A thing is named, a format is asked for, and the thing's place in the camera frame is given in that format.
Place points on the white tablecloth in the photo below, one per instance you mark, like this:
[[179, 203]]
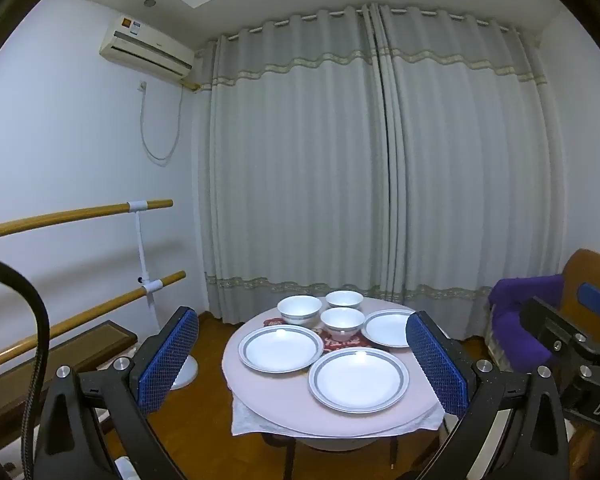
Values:
[[245, 420]]

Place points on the dark round table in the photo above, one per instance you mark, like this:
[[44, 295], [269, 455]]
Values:
[[286, 460]]

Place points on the white wall air conditioner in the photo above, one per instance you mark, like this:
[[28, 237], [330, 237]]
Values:
[[145, 45]]

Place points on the brown top storage bench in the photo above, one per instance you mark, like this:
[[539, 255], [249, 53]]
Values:
[[95, 340]]

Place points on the white wall socket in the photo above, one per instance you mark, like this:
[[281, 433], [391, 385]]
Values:
[[141, 86]]

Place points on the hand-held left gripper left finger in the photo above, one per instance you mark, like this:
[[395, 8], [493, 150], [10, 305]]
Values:
[[165, 360]]

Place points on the white plate grey rim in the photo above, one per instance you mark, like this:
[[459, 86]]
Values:
[[280, 350], [387, 329], [357, 382]]

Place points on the wooden barre rail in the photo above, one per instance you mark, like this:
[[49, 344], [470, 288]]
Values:
[[55, 219], [80, 317]]

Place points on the white curtain rod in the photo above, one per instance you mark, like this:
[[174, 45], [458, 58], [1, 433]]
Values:
[[341, 11]]

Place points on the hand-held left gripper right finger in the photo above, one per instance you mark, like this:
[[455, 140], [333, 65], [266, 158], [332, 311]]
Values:
[[437, 365]]

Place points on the white barre stand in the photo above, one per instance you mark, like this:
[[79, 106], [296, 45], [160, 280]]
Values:
[[137, 206]]

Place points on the purple cloth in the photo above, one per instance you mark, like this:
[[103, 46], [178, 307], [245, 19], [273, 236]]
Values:
[[525, 300]]

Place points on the small white bowl grey band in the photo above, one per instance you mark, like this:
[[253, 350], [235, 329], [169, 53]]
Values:
[[344, 299], [342, 321]]

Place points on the grey patterned cushion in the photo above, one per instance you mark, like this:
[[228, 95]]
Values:
[[495, 345]]

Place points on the large white bowl grey band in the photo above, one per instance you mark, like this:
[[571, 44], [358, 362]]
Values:
[[299, 307]]

